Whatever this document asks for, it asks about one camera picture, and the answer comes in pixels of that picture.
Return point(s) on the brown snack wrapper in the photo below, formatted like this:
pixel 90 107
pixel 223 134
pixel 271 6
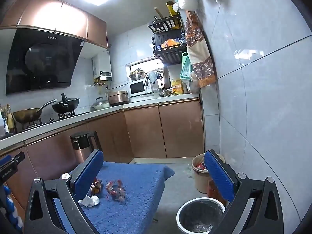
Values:
pixel 97 187

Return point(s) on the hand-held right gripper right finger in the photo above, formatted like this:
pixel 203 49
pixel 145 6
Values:
pixel 218 175

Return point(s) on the black storage rack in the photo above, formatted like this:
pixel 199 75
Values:
pixel 168 53

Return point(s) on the steel electric kettle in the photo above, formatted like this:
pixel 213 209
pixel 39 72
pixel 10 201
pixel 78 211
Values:
pixel 81 143

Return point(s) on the glass condiment bottle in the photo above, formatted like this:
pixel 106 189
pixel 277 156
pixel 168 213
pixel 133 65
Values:
pixel 3 118
pixel 11 119

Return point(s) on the black range hood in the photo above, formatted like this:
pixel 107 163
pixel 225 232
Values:
pixel 41 61

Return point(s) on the gas stove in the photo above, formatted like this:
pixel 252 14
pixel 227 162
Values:
pixel 61 118

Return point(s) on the copper upper cabinets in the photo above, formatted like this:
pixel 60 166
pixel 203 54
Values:
pixel 61 17

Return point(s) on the orange food packet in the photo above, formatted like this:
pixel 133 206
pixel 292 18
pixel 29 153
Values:
pixel 170 43

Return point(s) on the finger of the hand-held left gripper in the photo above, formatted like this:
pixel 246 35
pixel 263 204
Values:
pixel 15 159

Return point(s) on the red clear candy wrapper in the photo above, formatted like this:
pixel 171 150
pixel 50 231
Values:
pixel 116 190

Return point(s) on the yellow oil bottle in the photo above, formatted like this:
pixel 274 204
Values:
pixel 177 86

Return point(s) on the kitchen window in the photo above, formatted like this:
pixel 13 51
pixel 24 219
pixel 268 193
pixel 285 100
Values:
pixel 146 63

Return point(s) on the kitchen faucet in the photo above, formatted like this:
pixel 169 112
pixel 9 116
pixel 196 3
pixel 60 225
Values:
pixel 161 85

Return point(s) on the white trash bin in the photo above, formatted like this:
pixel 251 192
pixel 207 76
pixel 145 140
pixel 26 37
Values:
pixel 181 215

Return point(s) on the white microwave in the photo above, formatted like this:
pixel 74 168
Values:
pixel 137 88

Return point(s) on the white water heater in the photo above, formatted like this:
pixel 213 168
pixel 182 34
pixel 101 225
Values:
pixel 102 64

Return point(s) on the golden wok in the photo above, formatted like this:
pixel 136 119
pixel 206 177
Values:
pixel 24 115

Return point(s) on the silver lidded pot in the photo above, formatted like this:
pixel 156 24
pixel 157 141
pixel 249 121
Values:
pixel 100 103

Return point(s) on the black lidded pan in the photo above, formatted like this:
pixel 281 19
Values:
pixel 67 103

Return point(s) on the blue towel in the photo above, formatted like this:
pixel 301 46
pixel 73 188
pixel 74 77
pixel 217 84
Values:
pixel 136 195

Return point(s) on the wooden rolling pin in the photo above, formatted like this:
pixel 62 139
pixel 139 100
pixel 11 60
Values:
pixel 159 13

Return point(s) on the copper rice cooker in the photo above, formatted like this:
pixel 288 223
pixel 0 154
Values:
pixel 118 98

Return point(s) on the steel pot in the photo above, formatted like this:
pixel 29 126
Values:
pixel 137 75

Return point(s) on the copper lower cabinets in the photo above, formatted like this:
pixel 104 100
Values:
pixel 146 131

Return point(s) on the copper cabinets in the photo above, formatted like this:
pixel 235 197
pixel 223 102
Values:
pixel 61 17
pixel 146 131

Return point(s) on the red white packet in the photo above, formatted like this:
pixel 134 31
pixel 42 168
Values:
pixel 199 166

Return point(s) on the yellow foil roll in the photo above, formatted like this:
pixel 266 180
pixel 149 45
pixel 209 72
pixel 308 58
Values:
pixel 171 9

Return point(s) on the floral apron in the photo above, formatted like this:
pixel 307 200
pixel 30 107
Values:
pixel 198 51

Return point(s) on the large amber oil bottle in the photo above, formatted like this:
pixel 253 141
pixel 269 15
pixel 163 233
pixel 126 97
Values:
pixel 214 192

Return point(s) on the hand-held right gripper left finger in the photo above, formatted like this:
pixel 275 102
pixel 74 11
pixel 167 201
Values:
pixel 89 175

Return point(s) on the beige trash bin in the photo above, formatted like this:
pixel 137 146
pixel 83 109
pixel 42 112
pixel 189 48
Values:
pixel 201 181

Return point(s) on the white tissue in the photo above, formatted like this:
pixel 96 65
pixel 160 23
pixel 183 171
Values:
pixel 89 201

